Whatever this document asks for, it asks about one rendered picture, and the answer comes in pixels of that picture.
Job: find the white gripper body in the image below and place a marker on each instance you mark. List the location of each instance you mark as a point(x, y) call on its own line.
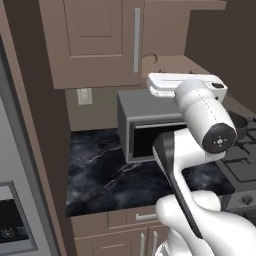
point(163, 85)

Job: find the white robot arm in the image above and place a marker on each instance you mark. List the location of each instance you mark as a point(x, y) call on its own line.
point(206, 110)

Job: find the brown upper cabinet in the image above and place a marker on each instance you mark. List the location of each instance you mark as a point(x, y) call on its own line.
point(163, 26)

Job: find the brown upper cabinet door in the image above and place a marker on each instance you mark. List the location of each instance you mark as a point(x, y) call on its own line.
point(96, 36)

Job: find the brown cabinet door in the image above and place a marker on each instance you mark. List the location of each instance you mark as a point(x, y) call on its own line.
point(96, 36)
point(113, 243)
point(160, 238)

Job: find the dark grey pot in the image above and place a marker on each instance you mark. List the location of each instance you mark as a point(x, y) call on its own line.
point(242, 126)

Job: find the brown lower cabinet door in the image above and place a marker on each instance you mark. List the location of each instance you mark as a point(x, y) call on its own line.
point(160, 238)
point(113, 243)

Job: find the grey microwave oven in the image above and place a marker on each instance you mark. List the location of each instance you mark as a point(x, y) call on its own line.
point(140, 113)

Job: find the black hob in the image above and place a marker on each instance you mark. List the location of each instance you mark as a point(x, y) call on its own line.
point(240, 166)

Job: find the brown tall side panel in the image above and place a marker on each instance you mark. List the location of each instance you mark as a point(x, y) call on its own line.
point(40, 110)

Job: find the brown drawer front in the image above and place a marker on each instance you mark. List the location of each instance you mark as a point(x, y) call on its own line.
point(140, 216)

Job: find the grey fridge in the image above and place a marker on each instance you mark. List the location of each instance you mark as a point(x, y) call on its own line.
point(13, 160)

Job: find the white wall outlet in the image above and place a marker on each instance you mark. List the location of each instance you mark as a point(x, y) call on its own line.
point(84, 96)

